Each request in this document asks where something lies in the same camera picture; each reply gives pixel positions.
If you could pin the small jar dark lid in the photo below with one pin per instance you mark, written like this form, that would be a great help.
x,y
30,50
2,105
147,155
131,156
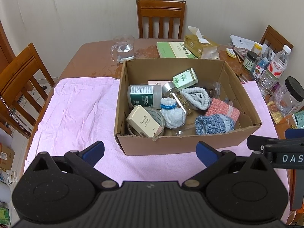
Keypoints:
x,y
251,61

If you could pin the wooden door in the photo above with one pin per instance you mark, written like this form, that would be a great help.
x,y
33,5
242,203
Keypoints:
x,y
3,47

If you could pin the silver lid capsule jar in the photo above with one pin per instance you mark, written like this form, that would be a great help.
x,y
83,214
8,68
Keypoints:
x,y
169,89

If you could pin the clear packing tape roll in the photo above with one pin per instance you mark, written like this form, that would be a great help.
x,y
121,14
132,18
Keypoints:
x,y
159,120

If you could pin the large clear jar black lid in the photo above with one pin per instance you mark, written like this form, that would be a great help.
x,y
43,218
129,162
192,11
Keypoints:
x,y
289,97

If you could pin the clear water bottle red label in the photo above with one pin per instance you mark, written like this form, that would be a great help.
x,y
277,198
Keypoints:
x,y
273,71

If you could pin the clear bag of pens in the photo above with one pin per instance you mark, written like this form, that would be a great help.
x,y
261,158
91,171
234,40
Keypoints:
x,y
268,51

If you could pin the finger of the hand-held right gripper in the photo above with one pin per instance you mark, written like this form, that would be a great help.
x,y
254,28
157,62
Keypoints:
x,y
295,133
263,142

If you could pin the yellow tissue box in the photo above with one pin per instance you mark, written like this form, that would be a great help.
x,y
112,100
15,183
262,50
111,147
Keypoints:
x,y
197,46

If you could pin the clear jar of brown pieces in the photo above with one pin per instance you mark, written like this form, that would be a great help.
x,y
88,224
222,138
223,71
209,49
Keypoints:
x,y
213,89

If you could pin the brown cardboard box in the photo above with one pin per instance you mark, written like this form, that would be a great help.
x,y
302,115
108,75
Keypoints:
x,y
180,144

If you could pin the translucent white plastic bottle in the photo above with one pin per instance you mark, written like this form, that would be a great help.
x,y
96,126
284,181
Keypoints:
x,y
142,96

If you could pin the yellow lid small jar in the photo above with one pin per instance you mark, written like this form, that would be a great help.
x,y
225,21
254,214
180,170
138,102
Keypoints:
x,y
257,48

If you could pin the pale blue white sock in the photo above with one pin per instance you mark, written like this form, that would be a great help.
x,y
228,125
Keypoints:
x,y
194,98

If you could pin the white sock with blue band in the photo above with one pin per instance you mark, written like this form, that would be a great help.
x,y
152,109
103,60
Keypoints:
x,y
173,116

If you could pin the white papers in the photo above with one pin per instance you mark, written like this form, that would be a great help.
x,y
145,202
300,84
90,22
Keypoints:
x,y
242,42

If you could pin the green white book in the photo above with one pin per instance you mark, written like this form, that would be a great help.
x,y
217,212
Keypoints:
x,y
171,49

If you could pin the silver blister pack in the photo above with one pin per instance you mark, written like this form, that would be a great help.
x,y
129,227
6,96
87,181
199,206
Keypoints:
x,y
241,53

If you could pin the pink knit sock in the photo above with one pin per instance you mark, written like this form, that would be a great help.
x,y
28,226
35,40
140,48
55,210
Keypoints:
x,y
223,110

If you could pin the gold foil packets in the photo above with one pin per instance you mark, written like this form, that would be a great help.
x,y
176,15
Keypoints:
x,y
275,112

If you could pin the glass mug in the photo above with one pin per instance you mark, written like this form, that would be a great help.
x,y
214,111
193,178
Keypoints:
x,y
124,49

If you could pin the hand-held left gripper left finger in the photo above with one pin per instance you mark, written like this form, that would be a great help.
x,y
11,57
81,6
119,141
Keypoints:
x,y
91,152

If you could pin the clear plastic jar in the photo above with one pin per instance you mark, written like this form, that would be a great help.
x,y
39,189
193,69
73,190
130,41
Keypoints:
x,y
186,130

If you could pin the yellow white small pad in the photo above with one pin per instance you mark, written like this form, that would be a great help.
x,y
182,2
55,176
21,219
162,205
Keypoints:
x,y
231,52

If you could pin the green carton box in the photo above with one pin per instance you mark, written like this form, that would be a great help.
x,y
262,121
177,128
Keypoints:
x,y
185,78

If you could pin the pink cloth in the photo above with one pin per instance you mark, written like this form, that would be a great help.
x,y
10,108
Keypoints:
x,y
76,109

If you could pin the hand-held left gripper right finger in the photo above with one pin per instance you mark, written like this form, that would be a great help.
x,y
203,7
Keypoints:
x,y
206,153

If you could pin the cream carton box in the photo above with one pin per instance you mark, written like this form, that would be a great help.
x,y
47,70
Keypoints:
x,y
142,121

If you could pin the cardboard box with labels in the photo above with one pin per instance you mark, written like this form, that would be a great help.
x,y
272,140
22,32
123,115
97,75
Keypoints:
x,y
6,156

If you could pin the pencil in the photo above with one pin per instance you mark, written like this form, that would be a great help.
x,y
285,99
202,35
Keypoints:
x,y
238,58

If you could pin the blue lidded small container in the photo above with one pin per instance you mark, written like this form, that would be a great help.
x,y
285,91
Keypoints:
x,y
260,68

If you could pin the wooden chair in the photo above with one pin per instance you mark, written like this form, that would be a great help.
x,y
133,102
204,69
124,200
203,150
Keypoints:
x,y
160,9
21,71
275,36

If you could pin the blue knit sock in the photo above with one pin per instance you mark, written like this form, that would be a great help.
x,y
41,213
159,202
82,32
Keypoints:
x,y
211,124

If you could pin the pink carton box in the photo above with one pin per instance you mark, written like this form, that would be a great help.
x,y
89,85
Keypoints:
x,y
156,83

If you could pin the teal packet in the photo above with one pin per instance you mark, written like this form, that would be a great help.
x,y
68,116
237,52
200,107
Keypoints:
x,y
299,120

